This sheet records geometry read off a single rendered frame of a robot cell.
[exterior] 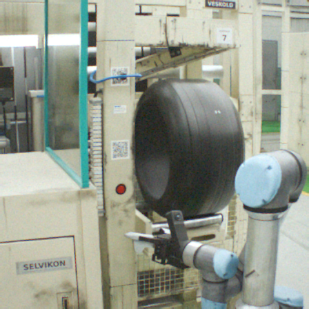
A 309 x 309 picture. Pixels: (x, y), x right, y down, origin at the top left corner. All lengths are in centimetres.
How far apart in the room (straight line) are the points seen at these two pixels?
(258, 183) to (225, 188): 88
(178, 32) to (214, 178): 75
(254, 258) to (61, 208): 49
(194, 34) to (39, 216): 141
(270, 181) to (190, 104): 89
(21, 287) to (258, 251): 60
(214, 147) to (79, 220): 82
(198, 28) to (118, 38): 55
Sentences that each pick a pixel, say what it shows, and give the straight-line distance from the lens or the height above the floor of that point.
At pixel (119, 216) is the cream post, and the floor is 95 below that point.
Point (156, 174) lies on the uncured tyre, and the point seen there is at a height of 103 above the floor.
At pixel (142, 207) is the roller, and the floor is 91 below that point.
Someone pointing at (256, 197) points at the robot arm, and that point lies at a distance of 117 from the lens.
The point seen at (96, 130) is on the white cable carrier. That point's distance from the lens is 202.
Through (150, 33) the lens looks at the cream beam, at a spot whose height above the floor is 170.
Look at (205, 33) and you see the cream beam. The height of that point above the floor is 171.
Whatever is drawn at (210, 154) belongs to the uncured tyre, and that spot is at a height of 122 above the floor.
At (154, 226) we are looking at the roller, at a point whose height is 91.
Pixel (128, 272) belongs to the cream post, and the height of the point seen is 68.
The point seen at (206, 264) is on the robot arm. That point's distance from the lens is 137.
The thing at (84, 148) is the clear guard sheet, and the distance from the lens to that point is 124.
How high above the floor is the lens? 159
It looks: 11 degrees down
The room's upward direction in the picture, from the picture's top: straight up
